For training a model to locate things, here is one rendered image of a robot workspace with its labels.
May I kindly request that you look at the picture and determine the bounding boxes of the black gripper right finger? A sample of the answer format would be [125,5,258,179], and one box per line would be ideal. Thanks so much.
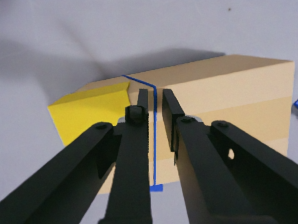
[162,88,298,224]

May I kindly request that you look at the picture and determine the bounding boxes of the tan cardboard box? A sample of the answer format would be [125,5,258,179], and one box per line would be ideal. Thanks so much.
[74,54,295,186]

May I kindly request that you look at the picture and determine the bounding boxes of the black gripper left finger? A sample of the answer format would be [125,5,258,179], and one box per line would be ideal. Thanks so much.
[0,89,153,224]

